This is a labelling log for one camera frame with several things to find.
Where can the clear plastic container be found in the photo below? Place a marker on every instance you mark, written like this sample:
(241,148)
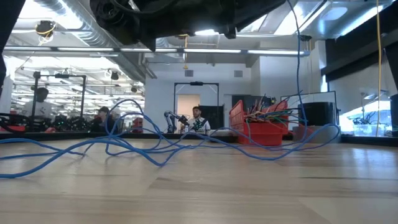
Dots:
(365,130)

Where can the black gantry frame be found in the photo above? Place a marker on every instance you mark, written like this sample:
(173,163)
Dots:
(196,83)
(83,99)

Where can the long ceiling light bar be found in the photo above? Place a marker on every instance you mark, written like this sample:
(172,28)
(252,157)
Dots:
(211,51)

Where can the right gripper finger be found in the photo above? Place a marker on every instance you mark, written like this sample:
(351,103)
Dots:
(161,18)

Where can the red plastic bin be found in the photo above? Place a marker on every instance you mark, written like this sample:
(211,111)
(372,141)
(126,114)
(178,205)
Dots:
(261,137)

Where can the black tape roll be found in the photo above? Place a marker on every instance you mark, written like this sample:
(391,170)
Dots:
(317,114)

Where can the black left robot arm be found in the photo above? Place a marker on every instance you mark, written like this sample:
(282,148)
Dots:
(7,18)

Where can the black security camera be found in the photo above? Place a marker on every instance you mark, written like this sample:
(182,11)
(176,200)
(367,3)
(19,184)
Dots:
(304,38)

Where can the silver ventilation duct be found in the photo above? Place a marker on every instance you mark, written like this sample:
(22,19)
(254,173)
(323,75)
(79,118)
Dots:
(77,18)

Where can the grey plastic case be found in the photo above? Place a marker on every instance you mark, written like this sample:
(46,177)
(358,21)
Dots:
(222,133)

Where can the black metal table frame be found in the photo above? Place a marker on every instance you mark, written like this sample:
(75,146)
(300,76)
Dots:
(62,136)

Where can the grey wall vent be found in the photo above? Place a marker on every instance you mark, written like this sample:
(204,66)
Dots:
(188,73)
(238,73)

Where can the person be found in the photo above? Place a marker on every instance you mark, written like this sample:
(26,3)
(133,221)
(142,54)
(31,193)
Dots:
(104,119)
(40,107)
(197,113)

